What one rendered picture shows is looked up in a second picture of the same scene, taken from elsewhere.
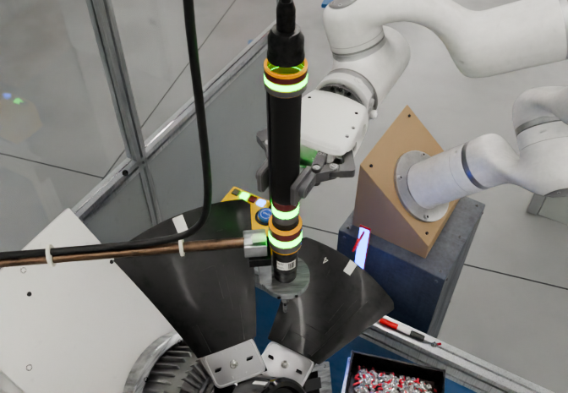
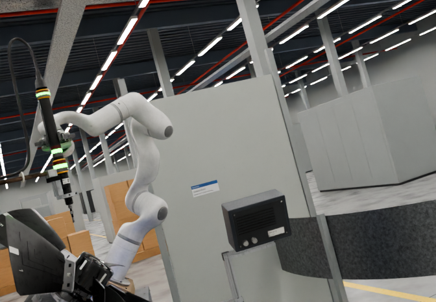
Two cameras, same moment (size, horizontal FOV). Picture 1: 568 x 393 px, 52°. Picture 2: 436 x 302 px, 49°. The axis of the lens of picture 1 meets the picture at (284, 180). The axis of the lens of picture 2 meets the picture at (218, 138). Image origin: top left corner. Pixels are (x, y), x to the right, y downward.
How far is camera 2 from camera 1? 1.42 m
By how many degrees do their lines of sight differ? 62
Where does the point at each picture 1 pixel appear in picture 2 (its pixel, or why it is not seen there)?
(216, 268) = (33, 226)
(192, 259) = not seen: hidden behind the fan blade
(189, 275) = not seen: hidden behind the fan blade
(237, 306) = (50, 237)
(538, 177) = (150, 209)
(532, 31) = (106, 110)
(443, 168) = (114, 248)
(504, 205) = not seen: outside the picture
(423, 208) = (117, 280)
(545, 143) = (144, 199)
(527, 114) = (131, 197)
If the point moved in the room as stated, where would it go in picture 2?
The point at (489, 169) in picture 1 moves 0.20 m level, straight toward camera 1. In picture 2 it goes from (132, 227) to (135, 230)
